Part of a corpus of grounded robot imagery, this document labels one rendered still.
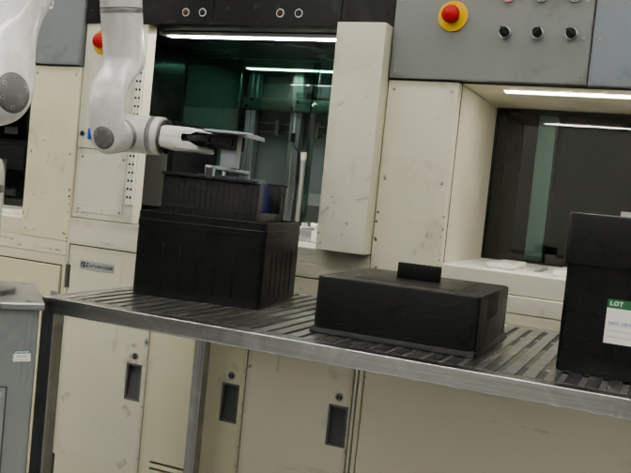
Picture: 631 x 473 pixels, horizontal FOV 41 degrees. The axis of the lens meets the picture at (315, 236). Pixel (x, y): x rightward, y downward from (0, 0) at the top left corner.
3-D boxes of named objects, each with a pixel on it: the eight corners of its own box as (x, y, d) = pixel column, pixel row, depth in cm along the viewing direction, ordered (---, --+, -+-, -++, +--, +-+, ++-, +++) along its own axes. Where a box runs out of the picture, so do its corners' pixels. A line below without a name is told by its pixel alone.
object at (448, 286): (307, 331, 146) (315, 257, 146) (363, 314, 173) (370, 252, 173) (475, 359, 135) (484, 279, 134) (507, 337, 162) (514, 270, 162)
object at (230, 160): (193, 269, 196) (208, 134, 195) (277, 281, 191) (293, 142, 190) (149, 276, 172) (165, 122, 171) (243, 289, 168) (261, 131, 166)
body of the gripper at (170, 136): (169, 155, 189) (216, 160, 187) (149, 151, 179) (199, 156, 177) (173, 121, 189) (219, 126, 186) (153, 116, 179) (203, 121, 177)
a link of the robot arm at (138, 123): (143, 117, 179) (161, 114, 188) (86, 113, 182) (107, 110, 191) (142, 157, 181) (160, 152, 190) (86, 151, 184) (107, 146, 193)
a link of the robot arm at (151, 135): (160, 156, 189) (172, 157, 189) (143, 153, 181) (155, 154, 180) (163, 118, 189) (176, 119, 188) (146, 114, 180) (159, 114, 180)
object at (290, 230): (182, 282, 199) (189, 209, 198) (295, 297, 193) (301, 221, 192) (130, 293, 172) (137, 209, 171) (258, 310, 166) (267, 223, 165)
